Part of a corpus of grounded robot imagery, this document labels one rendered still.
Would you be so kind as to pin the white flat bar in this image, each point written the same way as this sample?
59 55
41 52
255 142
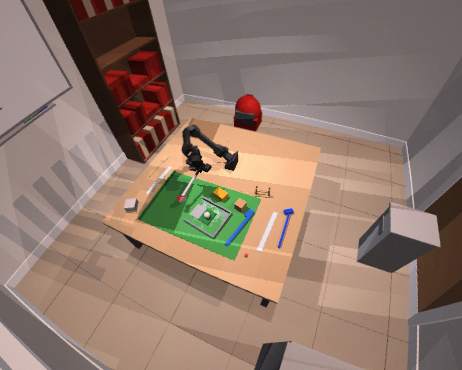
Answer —
267 232
158 180

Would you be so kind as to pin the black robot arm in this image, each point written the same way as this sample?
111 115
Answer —
194 132

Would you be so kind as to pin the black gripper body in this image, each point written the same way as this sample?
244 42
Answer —
205 167

